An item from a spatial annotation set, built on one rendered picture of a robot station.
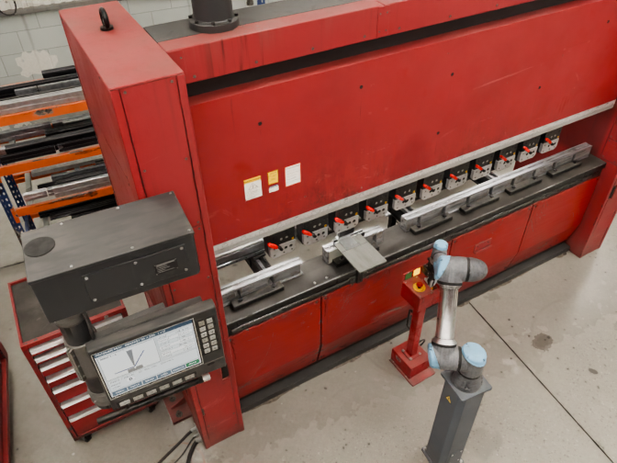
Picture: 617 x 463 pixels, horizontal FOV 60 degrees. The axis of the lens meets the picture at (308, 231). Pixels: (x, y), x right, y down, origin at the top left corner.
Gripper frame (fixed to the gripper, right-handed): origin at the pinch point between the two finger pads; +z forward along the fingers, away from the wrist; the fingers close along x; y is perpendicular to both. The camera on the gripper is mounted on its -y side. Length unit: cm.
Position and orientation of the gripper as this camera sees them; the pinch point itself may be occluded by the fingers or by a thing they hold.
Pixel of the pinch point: (431, 287)
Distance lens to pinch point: 327.1
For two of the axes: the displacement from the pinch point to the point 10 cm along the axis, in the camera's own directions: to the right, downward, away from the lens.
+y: -5.2, -6.1, 5.9
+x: -8.5, 3.5, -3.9
